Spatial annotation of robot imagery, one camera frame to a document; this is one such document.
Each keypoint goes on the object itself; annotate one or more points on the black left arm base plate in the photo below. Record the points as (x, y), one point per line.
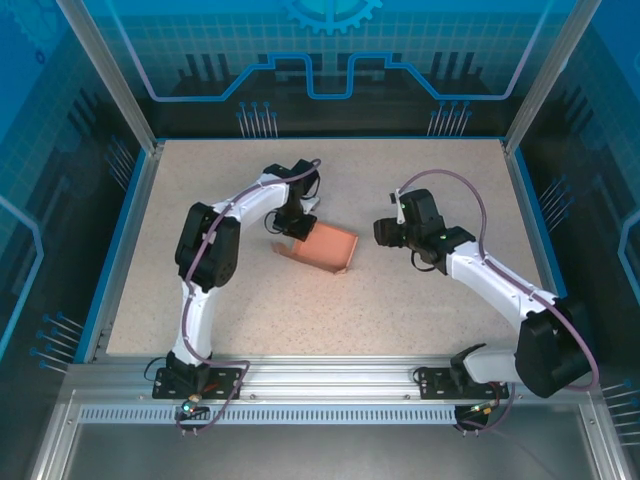
(225, 382)

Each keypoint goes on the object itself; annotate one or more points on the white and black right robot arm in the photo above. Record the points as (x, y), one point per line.
(500, 290)

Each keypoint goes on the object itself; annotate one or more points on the orange paper box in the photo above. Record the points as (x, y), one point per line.
(327, 247)

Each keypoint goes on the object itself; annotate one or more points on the grey metal shelf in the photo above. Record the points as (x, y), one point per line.
(325, 455)

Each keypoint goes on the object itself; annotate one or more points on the aluminium mounting rail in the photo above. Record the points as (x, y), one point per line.
(325, 375)

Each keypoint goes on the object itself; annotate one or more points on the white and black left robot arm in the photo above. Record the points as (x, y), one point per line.
(205, 245)

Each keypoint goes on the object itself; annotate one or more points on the aluminium frame post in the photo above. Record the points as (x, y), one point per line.
(545, 75)
(110, 75)

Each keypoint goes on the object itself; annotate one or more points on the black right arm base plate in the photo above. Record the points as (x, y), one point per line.
(435, 382)

